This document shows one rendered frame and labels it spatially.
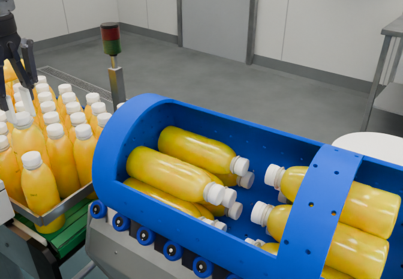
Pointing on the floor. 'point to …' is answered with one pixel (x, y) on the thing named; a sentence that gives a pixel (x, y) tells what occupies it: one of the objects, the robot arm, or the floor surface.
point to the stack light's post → (117, 86)
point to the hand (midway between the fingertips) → (18, 105)
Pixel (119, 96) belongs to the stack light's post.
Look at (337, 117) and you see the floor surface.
